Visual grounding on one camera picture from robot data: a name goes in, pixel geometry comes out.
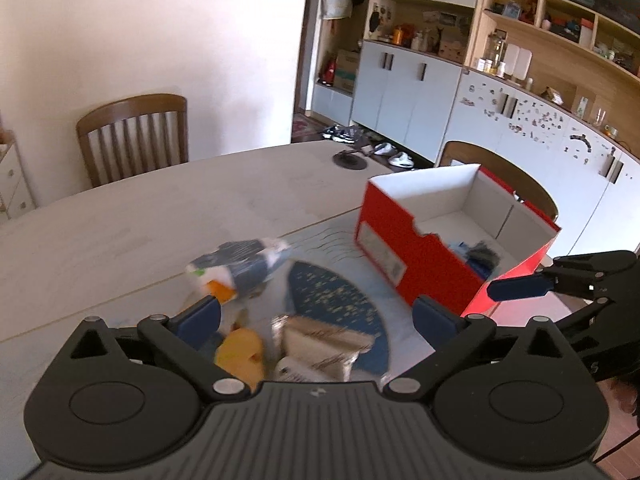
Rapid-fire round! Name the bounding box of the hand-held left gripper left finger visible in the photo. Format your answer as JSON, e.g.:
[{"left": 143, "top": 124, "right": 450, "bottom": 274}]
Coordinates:
[{"left": 69, "top": 296, "right": 250, "bottom": 403}]

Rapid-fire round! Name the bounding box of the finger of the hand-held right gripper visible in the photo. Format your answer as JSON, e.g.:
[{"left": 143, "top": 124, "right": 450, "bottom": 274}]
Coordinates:
[
  {"left": 487, "top": 250, "right": 640, "bottom": 303},
  {"left": 554, "top": 296, "right": 621, "bottom": 347}
]

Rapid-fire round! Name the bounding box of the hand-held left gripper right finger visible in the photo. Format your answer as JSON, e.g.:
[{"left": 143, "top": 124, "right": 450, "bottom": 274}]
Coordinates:
[{"left": 382, "top": 295, "right": 563, "bottom": 403}]

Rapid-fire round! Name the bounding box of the yellow duck toy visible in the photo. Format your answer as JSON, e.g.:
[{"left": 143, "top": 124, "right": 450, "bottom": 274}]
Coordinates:
[{"left": 214, "top": 327, "right": 266, "bottom": 391}]

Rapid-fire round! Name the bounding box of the grey white snack packet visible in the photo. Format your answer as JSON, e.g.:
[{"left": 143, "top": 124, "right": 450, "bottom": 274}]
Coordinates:
[{"left": 185, "top": 237, "right": 292, "bottom": 306}]

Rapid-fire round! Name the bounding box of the red shoe box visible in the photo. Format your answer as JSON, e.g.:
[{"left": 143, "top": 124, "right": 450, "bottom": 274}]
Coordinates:
[{"left": 354, "top": 162, "right": 563, "bottom": 318}]

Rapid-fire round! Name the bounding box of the white chicken snack packet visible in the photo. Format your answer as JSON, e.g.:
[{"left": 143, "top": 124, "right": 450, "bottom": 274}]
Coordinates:
[{"left": 272, "top": 356, "right": 326, "bottom": 385}]

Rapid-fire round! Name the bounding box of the round blue placemat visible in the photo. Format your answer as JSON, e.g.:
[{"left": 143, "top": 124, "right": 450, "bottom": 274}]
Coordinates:
[{"left": 285, "top": 259, "right": 392, "bottom": 376}]

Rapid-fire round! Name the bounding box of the wooden curved chair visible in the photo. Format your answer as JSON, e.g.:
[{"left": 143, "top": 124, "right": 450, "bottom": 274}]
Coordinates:
[{"left": 437, "top": 141, "right": 559, "bottom": 221}]

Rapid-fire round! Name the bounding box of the patterned floor rug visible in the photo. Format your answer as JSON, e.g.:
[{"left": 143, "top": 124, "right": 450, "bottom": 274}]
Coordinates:
[{"left": 291, "top": 112, "right": 326, "bottom": 141}]

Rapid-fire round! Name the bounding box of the wooden slat chair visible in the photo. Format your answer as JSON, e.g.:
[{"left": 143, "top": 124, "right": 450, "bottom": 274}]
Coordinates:
[{"left": 76, "top": 93, "right": 189, "bottom": 188}]

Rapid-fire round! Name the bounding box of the white side cabinet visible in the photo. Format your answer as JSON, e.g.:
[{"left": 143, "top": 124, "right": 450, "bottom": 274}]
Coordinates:
[{"left": 0, "top": 130, "right": 37, "bottom": 221}]

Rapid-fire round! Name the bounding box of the clear glass jar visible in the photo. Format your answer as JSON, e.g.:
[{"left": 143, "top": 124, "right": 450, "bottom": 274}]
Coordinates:
[{"left": 487, "top": 32, "right": 507, "bottom": 68}]

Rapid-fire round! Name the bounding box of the cardboard box with print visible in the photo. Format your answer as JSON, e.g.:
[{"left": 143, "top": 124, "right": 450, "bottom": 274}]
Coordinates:
[{"left": 334, "top": 49, "right": 360, "bottom": 92}]

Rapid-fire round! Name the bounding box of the hanging tote bag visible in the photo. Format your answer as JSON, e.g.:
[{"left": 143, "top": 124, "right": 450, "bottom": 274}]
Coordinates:
[{"left": 322, "top": 0, "right": 353, "bottom": 21}]

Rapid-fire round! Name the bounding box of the black cable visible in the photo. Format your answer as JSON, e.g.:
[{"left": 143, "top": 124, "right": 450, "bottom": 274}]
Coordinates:
[{"left": 595, "top": 432, "right": 640, "bottom": 462}]

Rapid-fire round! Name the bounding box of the black round cable grommet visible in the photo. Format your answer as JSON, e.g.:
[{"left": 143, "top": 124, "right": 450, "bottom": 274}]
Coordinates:
[{"left": 333, "top": 151, "right": 371, "bottom": 171}]

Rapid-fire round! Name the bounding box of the white wooden wall cabinet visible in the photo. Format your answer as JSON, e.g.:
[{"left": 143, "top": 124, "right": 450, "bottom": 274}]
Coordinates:
[{"left": 305, "top": 0, "right": 640, "bottom": 256}]

